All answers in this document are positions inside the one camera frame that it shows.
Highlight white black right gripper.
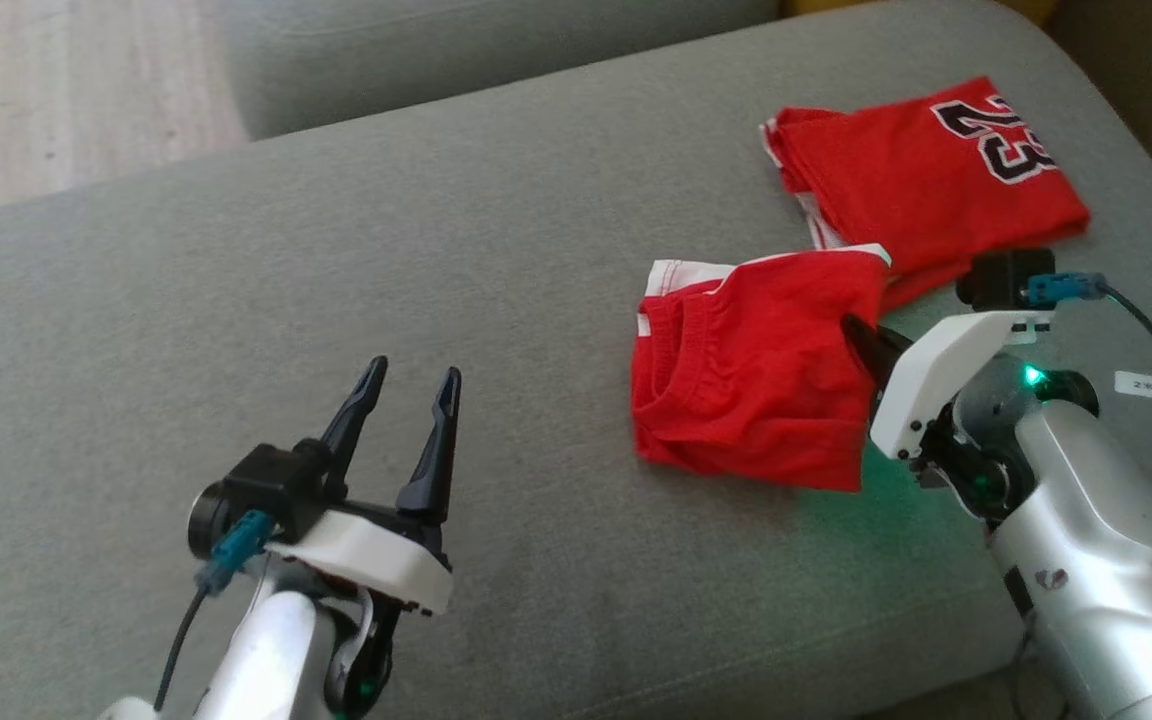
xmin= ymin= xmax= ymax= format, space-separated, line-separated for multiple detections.
xmin=841 ymin=312 xmax=1052 ymax=461

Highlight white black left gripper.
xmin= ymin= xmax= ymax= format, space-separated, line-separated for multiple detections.
xmin=266 ymin=356 xmax=462 ymax=614

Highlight red shorts with white stripes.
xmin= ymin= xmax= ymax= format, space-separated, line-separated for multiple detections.
xmin=631 ymin=245 xmax=892 ymax=493

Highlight red basketball jersey number 23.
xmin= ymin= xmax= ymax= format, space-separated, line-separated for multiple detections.
xmin=761 ymin=76 xmax=1092 ymax=313

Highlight yellow and grey sofa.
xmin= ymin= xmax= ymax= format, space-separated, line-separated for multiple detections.
xmin=0 ymin=0 xmax=1152 ymax=720

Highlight yellow sofa back cushion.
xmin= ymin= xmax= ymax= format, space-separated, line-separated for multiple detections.
xmin=784 ymin=0 xmax=1062 ymax=26

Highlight grey sofa seat cushion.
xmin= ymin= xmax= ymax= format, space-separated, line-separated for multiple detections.
xmin=216 ymin=0 xmax=782 ymax=141

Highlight teal right camera connector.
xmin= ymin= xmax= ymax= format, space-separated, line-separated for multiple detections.
xmin=1026 ymin=272 xmax=1105 ymax=309

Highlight teal camera connector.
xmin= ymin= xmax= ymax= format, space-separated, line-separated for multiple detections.
xmin=198 ymin=510 xmax=275 ymax=596
xmin=1026 ymin=272 xmax=1105 ymax=309

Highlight teal left camera connector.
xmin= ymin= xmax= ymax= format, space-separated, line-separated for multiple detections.
xmin=198 ymin=510 xmax=275 ymax=596

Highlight black left camera cable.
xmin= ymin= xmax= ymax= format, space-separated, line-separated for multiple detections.
xmin=154 ymin=585 xmax=212 ymax=711

